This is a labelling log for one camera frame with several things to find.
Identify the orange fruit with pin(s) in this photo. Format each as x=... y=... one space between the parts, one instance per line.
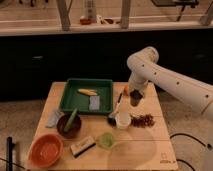
x=126 y=90

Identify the white cup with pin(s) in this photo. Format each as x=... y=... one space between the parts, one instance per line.
x=123 y=120

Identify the green cucumber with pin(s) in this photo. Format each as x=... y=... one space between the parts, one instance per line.
x=70 y=122

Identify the black stand at left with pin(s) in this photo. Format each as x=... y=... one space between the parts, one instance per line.
x=9 y=154

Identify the dark metal cup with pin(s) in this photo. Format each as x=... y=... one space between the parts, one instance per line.
x=135 y=97

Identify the green cup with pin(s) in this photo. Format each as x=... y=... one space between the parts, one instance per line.
x=106 y=140

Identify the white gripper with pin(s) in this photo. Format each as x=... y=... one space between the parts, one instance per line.
x=139 y=85

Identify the green plastic tray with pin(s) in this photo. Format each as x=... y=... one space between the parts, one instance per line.
x=72 y=98

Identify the dark brown bowl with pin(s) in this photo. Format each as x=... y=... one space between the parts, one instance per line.
x=74 y=131

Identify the red object on shelf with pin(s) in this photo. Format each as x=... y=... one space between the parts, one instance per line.
x=84 y=21

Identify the white bottle on shelf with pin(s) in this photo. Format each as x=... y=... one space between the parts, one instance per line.
x=91 y=10

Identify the orange plastic bowl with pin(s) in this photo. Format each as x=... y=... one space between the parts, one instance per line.
x=46 y=150

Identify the wooden block eraser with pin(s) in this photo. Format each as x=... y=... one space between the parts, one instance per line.
x=83 y=145

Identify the grey cloth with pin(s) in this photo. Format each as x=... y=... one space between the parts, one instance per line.
x=53 y=119

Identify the black handled spoon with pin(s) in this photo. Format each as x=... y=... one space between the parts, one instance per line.
x=111 y=117

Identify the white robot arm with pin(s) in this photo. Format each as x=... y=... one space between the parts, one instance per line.
x=143 y=65

